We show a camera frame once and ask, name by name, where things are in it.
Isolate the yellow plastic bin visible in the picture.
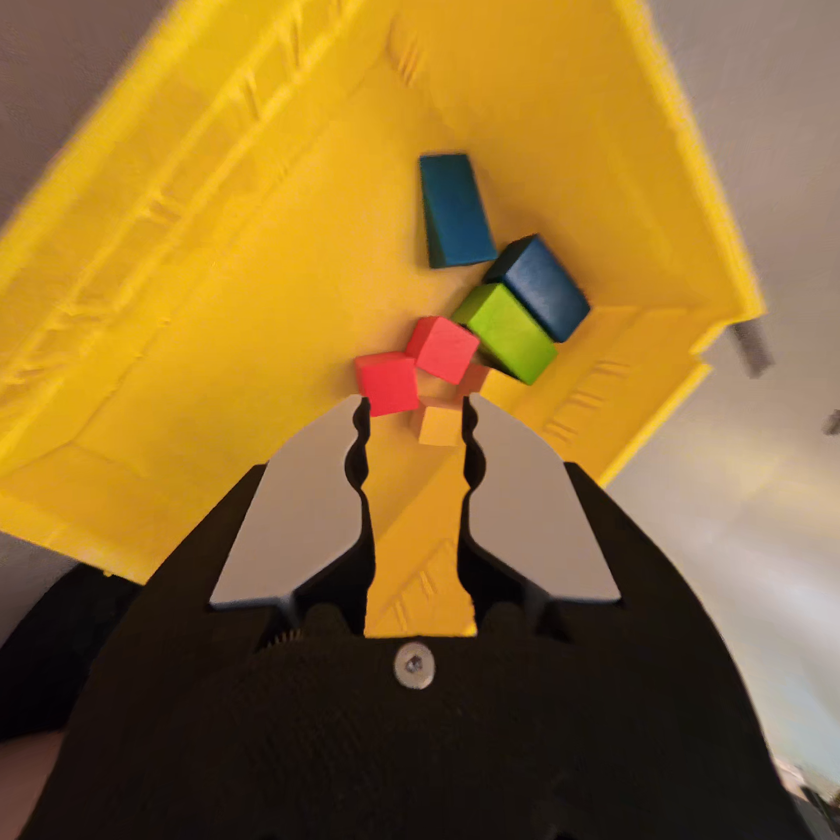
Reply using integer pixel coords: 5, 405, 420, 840
0, 0, 767, 639

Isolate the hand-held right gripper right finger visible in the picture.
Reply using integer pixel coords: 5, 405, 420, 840
456, 394, 622, 636

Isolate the black table strip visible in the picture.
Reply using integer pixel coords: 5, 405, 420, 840
725, 320, 775, 379

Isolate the small yellow wooden cube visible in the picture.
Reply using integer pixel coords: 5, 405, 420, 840
411, 392, 466, 448

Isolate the green wooden block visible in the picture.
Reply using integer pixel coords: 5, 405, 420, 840
451, 283, 559, 386

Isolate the person's right forearm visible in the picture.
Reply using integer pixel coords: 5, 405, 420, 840
0, 731, 67, 840

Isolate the red wooden cube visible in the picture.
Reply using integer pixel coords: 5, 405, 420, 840
354, 352, 420, 419
405, 315, 480, 386

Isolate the blue rectangular block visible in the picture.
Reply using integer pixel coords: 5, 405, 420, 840
419, 154, 498, 270

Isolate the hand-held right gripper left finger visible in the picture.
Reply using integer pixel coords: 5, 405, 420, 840
209, 394, 377, 637

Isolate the dark blue wooden block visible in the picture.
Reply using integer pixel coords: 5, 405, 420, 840
483, 234, 592, 343

